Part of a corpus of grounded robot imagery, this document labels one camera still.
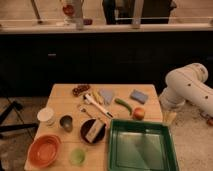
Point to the small metal utensil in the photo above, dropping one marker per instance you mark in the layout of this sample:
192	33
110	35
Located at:
82	109

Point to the white board eraser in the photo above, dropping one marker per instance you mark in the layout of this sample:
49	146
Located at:
94	130

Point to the white handled brush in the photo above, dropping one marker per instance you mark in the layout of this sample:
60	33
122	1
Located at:
102	109

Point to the green plastic cup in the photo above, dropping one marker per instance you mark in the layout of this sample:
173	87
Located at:
77	156

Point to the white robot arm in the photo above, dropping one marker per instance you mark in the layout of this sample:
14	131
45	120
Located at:
187	83

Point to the red apple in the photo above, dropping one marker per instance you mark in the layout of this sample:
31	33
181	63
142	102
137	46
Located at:
138	113

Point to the blue sponge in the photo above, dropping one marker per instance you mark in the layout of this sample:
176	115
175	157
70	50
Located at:
139	96

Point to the orange bowl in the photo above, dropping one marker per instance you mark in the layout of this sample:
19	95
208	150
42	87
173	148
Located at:
44	151

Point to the dark brown plate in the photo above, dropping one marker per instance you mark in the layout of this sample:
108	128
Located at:
86	127

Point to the wooden table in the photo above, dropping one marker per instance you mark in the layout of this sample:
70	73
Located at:
63	103

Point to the grey cloth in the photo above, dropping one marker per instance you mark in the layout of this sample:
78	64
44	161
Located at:
107	95

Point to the white cup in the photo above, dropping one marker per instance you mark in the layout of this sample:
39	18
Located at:
46	115

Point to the yellow banana piece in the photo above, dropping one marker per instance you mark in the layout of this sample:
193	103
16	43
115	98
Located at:
97	97

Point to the person in background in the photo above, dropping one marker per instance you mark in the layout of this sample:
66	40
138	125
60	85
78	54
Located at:
137	11

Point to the green plastic tray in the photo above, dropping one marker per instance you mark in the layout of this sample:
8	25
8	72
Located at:
140	146

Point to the black tripod stand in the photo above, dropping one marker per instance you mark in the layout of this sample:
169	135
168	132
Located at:
15	137

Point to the metal cup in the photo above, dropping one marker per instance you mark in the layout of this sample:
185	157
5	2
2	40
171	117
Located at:
66	123

